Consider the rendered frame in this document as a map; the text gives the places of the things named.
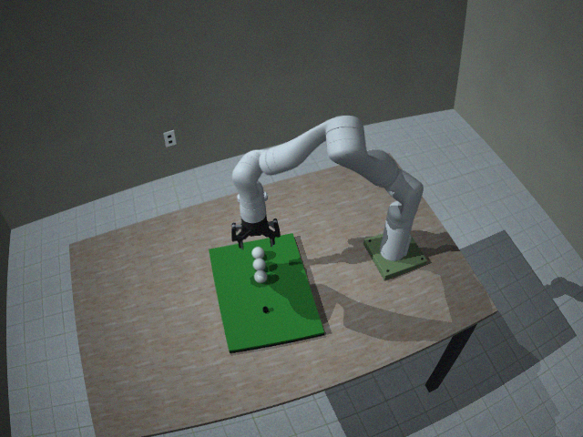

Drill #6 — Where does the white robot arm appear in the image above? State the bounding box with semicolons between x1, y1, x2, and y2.
232;116;424;261

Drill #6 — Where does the green golf mat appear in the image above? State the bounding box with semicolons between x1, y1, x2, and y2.
209;233;324;353

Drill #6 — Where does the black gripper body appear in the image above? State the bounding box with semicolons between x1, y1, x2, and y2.
240;215;269;237

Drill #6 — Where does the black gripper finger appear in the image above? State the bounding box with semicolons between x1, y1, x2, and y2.
258;218;281;247
231;222;253;249

